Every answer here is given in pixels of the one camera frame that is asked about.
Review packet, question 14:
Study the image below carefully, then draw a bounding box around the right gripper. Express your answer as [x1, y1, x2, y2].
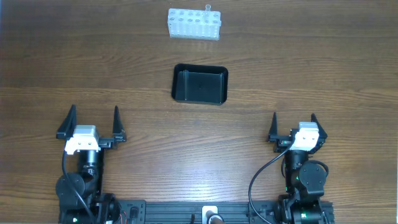
[269, 111, 328, 155]

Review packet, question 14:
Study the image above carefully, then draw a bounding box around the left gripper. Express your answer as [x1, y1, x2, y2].
[56, 104, 127, 150]

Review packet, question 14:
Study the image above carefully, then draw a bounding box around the black tray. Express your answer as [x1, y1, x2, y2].
[171, 63, 229, 106]

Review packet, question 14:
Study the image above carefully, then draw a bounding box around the white test tube rack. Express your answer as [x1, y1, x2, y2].
[167, 7, 223, 41]

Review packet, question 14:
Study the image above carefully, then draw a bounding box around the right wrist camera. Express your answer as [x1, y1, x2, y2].
[291, 121, 320, 152]

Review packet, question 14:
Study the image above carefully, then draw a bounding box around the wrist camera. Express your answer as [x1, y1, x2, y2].
[64, 124, 101, 156]
[291, 121, 320, 152]

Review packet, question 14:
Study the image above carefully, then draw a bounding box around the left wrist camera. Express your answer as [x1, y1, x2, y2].
[64, 124, 101, 156]

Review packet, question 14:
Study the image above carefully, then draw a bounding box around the mounting rail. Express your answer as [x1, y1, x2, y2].
[58, 198, 335, 224]

